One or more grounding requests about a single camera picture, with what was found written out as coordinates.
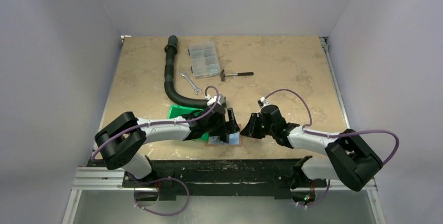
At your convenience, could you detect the green plastic bin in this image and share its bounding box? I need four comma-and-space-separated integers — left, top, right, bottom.
167, 105, 209, 142

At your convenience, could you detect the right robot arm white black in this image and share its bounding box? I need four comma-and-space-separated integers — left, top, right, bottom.
240, 104, 383, 192

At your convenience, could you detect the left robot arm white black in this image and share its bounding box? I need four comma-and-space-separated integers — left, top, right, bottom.
92, 104, 240, 187

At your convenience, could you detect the silver open-end wrench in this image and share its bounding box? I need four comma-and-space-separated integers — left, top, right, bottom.
180, 71, 203, 95

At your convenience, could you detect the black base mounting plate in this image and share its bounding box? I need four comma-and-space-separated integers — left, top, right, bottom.
123, 159, 327, 201

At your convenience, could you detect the clear plastic screw organizer box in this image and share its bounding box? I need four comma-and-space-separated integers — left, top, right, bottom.
188, 42, 221, 78

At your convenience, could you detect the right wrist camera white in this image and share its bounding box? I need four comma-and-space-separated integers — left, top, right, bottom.
258, 97, 270, 109

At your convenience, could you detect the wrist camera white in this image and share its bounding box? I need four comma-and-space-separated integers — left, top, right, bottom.
258, 97, 270, 109
205, 94, 227, 108

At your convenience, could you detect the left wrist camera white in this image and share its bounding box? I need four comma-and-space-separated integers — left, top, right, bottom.
205, 94, 227, 108

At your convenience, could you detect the small black-handled hammer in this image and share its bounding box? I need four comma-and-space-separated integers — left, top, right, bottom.
220, 69, 254, 81

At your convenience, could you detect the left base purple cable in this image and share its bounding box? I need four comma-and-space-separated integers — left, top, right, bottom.
133, 176, 191, 217

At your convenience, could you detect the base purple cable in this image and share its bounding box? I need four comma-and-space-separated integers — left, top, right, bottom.
133, 176, 191, 217
294, 178, 331, 209

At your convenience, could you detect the black corrugated hose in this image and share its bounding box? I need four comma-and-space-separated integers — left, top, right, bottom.
163, 35, 227, 110

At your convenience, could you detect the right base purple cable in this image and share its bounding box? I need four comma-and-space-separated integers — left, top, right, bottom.
294, 178, 331, 209

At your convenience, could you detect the aluminium frame rail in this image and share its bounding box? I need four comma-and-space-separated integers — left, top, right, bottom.
63, 160, 386, 223

